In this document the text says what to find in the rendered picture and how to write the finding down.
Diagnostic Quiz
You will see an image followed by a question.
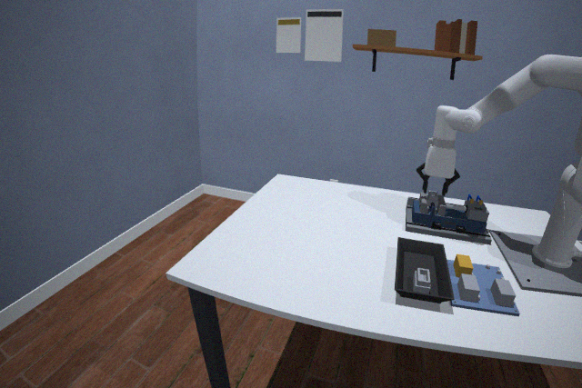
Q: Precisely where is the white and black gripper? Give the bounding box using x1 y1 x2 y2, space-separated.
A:
416 144 460 196

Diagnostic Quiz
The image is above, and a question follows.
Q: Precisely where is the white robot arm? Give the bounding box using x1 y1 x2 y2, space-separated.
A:
426 55 582 268

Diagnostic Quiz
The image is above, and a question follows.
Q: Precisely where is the small yellow block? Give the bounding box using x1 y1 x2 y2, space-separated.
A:
453 254 474 277

